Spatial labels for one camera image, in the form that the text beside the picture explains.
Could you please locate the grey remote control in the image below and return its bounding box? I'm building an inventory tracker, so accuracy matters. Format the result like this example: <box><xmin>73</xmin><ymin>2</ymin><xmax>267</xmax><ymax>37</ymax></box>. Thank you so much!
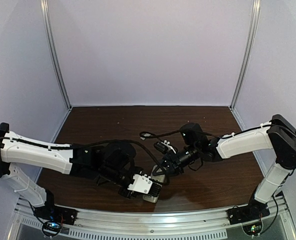
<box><xmin>142</xmin><ymin>174</ymin><xmax>165</xmax><ymax>204</ymax></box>

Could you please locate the left aluminium frame post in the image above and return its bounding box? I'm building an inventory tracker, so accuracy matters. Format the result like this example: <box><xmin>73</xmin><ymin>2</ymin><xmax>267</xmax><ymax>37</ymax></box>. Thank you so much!
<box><xmin>40</xmin><ymin>0</ymin><xmax>72</xmax><ymax>111</ymax></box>

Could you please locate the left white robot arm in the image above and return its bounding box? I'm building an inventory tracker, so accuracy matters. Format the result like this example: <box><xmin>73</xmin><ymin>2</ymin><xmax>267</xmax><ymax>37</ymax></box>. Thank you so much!
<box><xmin>0</xmin><ymin>122</ymin><xmax>162</xmax><ymax>215</ymax></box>

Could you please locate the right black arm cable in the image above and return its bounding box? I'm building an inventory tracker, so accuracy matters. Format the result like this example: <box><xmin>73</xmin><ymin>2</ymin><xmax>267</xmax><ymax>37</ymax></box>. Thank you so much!
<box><xmin>139</xmin><ymin>121</ymin><xmax>296</xmax><ymax>161</ymax></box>

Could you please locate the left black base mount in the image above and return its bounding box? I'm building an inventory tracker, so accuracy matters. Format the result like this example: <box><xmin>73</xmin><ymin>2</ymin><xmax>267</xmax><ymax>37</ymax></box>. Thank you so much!
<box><xmin>31</xmin><ymin>205</ymin><xmax>78</xmax><ymax>239</ymax></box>

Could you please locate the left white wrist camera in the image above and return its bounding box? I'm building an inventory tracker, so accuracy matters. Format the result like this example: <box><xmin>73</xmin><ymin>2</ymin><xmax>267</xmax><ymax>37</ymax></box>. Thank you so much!
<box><xmin>127</xmin><ymin>174</ymin><xmax>152</xmax><ymax>194</ymax></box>

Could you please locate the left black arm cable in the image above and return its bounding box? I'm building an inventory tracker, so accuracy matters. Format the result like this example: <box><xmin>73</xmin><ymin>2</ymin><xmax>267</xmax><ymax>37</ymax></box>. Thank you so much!
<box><xmin>0</xmin><ymin>136</ymin><xmax>167</xmax><ymax>185</ymax></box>

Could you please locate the front aluminium rail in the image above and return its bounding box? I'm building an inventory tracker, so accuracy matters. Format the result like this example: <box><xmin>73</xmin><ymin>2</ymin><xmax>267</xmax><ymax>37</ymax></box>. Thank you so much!
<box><xmin>9</xmin><ymin>194</ymin><xmax>295</xmax><ymax>240</ymax></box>

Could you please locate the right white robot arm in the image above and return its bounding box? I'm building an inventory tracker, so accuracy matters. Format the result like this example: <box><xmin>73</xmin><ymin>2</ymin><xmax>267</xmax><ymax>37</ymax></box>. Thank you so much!
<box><xmin>153</xmin><ymin>114</ymin><xmax>296</xmax><ymax>212</ymax></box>

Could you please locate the aluminium frame post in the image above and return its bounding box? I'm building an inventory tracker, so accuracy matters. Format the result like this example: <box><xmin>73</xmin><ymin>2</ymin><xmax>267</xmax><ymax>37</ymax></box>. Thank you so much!
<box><xmin>230</xmin><ymin>0</ymin><xmax>261</xmax><ymax>110</ymax></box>
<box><xmin>40</xmin><ymin>0</ymin><xmax>72</xmax><ymax>111</ymax></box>

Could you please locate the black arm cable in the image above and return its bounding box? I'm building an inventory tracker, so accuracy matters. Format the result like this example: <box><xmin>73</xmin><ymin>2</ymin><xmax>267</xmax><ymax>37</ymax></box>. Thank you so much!
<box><xmin>0</xmin><ymin>136</ymin><xmax>167</xmax><ymax>185</ymax></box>
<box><xmin>139</xmin><ymin>121</ymin><xmax>296</xmax><ymax>161</ymax></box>

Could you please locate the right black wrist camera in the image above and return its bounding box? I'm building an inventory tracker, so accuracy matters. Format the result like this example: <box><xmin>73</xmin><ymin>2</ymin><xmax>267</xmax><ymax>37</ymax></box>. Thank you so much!
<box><xmin>153</xmin><ymin>140</ymin><xmax>177</xmax><ymax>155</ymax></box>

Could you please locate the right aluminium frame post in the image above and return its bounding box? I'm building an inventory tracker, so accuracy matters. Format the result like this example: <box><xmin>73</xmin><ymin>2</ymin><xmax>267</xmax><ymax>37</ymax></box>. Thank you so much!
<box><xmin>230</xmin><ymin>0</ymin><xmax>261</xmax><ymax>110</ymax></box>

